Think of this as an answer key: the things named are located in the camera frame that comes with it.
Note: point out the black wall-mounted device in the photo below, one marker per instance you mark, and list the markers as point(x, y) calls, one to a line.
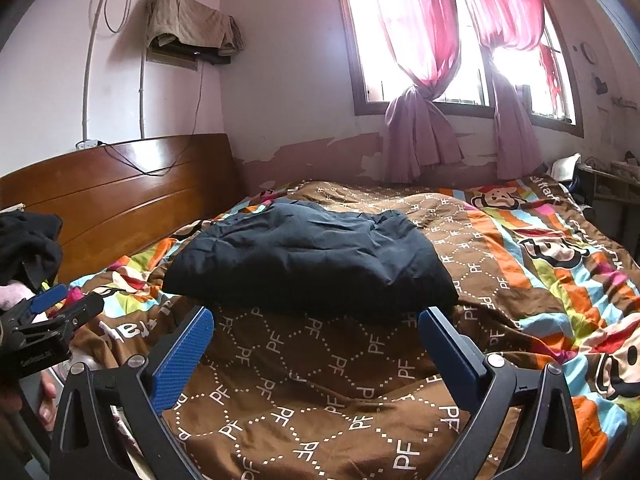
point(200, 55)

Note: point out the white bag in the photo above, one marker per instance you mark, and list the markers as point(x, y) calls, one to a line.
point(565, 166)

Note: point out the beige cloth cover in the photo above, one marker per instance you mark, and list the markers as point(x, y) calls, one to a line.
point(190, 20)

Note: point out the pink curtain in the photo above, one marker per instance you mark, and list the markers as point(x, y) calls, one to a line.
point(515, 125)
point(415, 125)

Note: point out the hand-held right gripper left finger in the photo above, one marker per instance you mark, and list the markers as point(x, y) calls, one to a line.
point(182, 360)

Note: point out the person's left hand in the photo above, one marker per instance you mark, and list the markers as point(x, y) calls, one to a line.
point(47, 405)

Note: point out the dark navy padded jacket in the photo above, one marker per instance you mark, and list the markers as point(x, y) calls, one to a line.
point(310, 255)

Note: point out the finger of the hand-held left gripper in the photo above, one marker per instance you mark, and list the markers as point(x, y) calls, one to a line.
point(80, 310)
point(47, 300)

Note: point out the white wall pipe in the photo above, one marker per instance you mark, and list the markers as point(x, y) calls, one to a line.
point(143, 85)
point(89, 70)

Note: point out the pink soft item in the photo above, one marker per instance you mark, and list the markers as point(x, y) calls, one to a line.
point(11, 297)

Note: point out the white power strip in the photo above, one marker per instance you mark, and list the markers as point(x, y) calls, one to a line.
point(89, 144)

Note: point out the wooden bed headboard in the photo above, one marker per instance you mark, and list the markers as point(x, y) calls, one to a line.
point(110, 195)

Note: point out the wooden framed window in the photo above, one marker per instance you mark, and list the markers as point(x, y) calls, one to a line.
point(470, 60)

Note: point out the pile of black clothes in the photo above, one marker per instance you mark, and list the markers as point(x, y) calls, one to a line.
point(25, 245)

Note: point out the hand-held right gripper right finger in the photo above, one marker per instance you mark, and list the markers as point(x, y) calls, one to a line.
point(450, 360)

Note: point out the cluttered side desk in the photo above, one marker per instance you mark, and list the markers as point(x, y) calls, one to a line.
point(612, 185)

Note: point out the colourful printed brown blanket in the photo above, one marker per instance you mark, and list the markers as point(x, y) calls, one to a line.
point(500, 260)

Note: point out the round wall clock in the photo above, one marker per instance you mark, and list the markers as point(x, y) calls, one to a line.
point(588, 52)

